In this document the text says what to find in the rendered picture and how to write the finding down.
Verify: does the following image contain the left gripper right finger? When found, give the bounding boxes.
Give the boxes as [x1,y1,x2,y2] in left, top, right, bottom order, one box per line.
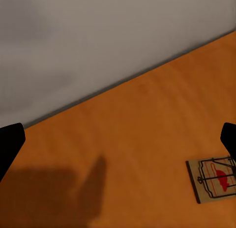
[220,122,236,162]

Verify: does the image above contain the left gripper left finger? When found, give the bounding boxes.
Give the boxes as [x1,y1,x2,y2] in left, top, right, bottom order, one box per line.
[0,123,26,182]

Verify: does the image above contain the mousetrap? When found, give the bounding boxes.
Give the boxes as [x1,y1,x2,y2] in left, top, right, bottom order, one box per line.
[186,155,236,204]

